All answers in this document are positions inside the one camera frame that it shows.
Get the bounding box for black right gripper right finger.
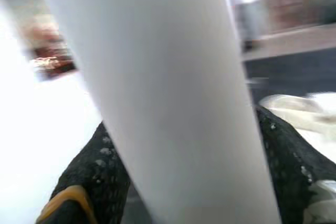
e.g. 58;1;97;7
256;105;336;224

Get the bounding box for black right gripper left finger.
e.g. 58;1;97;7
35;121;132;224

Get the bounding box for white plastic table leg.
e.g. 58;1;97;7
28;0;283;224

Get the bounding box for red printed box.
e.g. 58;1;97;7
262;0;329;35

